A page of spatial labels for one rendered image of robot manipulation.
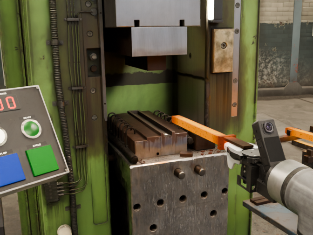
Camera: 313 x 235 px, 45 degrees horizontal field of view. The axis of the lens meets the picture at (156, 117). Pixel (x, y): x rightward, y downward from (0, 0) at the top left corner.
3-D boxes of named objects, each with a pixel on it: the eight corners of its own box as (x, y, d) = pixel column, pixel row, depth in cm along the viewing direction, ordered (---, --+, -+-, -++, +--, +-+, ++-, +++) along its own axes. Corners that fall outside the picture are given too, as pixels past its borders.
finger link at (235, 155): (221, 153, 89) (244, 165, 81) (221, 147, 89) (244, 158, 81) (238, 150, 91) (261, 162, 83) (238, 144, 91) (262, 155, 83)
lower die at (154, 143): (187, 152, 138) (187, 130, 137) (135, 159, 132) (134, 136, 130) (148, 126, 177) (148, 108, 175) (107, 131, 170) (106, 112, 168)
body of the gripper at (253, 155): (234, 183, 87) (266, 205, 76) (235, 147, 85) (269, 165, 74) (261, 178, 90) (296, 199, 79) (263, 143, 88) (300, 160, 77)
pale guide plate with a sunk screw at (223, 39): (233, 72, 152) (234, 28, 148) (213, 73, 149) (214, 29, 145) (230, 71, 154) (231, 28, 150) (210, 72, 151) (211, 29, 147)
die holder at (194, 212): (227, 260, 148) (230, 152, 138) (134, 284, 135) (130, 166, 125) (171, 202, 199) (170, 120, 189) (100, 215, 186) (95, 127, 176)
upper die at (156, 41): (187, 54, 130) (187, 26, 128) (132, 56, 124) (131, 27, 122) (147, 49, 169) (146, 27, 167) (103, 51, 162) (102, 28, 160)
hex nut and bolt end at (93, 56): (98, 72, 135) (98, 52, 134) (91, 72, 134) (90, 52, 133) (97, 71, 138) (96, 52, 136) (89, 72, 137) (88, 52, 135)
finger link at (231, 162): (214, 163, 95) (236, 176, 87) (215, 140, 94) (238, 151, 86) (225, 161, 96) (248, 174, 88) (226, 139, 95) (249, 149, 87)
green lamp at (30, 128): (41, 136, 106) (39, 121, 105) (23, 138, 104) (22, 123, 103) (40, 134, 109) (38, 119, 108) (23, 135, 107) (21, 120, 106)
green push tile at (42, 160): (59, 168, 106) (50, 144, 107) (35, 176, 100) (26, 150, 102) (57, 170, 107) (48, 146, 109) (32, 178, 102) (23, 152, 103)
